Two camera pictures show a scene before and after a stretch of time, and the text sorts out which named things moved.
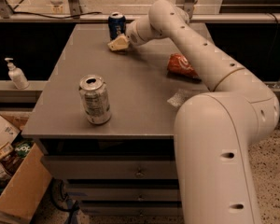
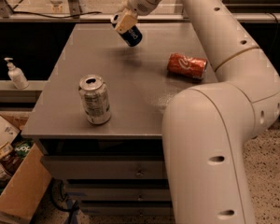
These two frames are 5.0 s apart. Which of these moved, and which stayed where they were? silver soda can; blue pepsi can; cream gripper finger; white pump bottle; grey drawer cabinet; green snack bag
Moved: cream gripper finger; blue pepsi can
Stayed: grey drawer cabinet; silver soda can; white pump bottle; green snack bag
